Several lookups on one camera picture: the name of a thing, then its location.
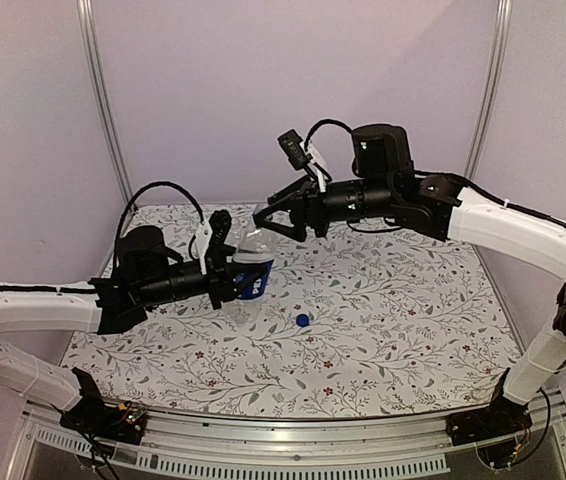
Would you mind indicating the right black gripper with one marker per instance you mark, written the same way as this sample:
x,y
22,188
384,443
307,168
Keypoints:
x,y
306,203

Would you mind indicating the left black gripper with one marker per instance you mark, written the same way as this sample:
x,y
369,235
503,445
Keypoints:
x,y
221,277

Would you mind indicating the blue Pepsi bottle cap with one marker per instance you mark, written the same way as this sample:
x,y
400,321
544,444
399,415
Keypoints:
x,y
303,320

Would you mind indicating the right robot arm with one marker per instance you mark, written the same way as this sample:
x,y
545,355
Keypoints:
x,y
442,206

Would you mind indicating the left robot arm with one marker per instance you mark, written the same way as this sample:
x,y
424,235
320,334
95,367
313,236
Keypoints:
x,y
148,274

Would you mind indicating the floral patterned table mat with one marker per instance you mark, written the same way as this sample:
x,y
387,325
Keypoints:
x,y
400,324

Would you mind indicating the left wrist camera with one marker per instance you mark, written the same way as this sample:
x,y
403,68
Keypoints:
x,y
211,232

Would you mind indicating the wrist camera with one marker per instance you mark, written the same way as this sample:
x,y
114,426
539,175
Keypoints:
x,y
302,155
211,232

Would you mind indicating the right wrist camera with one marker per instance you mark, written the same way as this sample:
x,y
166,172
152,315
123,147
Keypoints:
x,y
302,155

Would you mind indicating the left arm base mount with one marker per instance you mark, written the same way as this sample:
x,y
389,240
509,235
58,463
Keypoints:
x,y
125,422

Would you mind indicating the right aluminium frame post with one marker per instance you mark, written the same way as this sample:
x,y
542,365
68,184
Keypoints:
x,y
495,66

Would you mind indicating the aluminium frame post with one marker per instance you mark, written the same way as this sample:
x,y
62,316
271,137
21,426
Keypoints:
x,y
103,104
495,66

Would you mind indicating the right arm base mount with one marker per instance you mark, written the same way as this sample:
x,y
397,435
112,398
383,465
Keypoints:
x,y
500,417

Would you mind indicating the left aluminium frame post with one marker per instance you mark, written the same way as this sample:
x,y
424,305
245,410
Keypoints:
x,y
103,104

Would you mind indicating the aluminium front rail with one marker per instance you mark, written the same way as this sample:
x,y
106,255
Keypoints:
x,y
188,445

